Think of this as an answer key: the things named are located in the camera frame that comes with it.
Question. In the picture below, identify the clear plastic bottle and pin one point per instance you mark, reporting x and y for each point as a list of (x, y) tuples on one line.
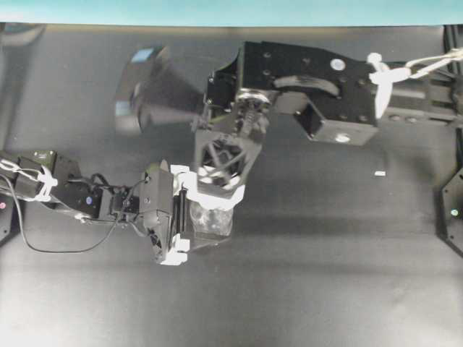
[(209, 227)]

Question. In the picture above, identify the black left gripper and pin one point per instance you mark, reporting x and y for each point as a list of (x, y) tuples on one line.
[(159, 185)]

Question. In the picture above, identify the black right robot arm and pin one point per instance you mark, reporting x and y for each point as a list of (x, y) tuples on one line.
[(334, 98)]

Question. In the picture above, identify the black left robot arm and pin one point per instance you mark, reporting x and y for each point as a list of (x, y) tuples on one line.
[(55, 182)]

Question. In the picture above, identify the teal backdrop board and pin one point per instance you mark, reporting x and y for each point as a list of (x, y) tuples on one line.
[(235, 13)]

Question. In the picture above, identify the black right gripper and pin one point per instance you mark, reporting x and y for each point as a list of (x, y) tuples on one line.
[(229, 136)]

